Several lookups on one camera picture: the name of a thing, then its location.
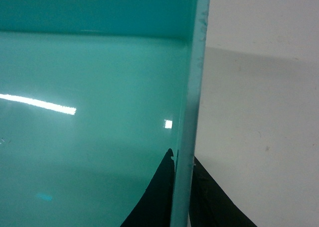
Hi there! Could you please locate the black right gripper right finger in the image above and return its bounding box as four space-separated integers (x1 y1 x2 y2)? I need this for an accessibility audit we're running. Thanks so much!
189 158 256 227

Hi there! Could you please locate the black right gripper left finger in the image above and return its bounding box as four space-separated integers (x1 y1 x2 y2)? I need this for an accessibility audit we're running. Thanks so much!
121 149 175 227

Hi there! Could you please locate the teal plastic bin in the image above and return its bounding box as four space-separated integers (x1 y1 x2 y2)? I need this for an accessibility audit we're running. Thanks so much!
0 0 210 227

